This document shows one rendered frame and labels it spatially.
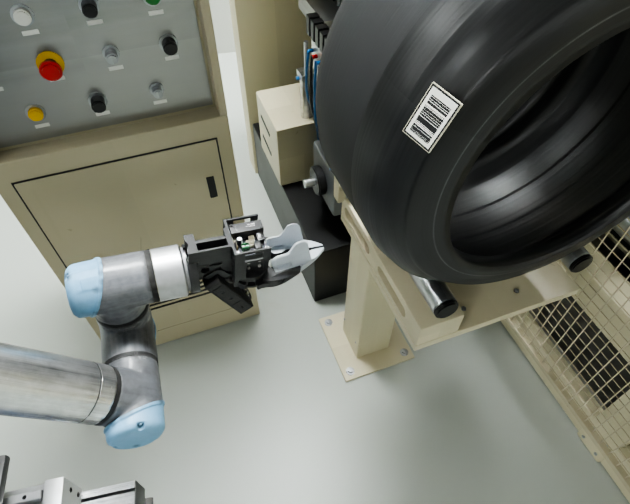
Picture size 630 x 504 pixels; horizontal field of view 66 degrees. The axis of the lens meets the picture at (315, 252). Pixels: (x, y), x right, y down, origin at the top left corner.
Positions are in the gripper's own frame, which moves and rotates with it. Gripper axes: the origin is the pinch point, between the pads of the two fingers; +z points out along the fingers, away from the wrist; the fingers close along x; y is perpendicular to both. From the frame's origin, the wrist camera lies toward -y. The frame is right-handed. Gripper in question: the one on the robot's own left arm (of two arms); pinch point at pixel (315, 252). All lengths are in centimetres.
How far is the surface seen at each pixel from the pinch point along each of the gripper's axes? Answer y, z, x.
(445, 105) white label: 32.3, 6.1, -10.7
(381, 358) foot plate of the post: -94, 45, 22
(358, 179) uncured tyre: 17.8, 2.4, -4.0
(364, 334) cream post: -80, 37, 25
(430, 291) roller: -6.5, 18.9, -8.3
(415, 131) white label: 28.7, 4.4, -9.6
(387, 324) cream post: -77, 45, 25
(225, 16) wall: -73, 44, 249
